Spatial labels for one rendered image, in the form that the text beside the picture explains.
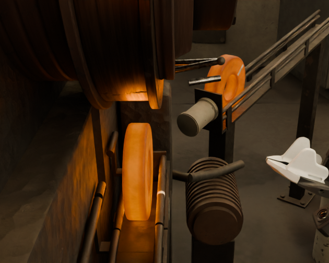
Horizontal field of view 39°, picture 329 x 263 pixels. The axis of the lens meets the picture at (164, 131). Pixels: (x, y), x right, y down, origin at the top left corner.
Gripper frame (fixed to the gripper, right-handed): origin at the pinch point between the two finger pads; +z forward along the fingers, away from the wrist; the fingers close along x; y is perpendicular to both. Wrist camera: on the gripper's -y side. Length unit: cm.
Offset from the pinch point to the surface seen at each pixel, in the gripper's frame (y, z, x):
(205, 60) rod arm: 11.3, 14.7, -6.4
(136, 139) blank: -0.5, 21.9, 2.8
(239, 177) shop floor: -67, -35, -114
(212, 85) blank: -3.6, 6.0, -38.7
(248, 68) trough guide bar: -3, -6, -61
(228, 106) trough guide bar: -7.7, 0.3, -39.4
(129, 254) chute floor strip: -15.0, 18.3, 10.7
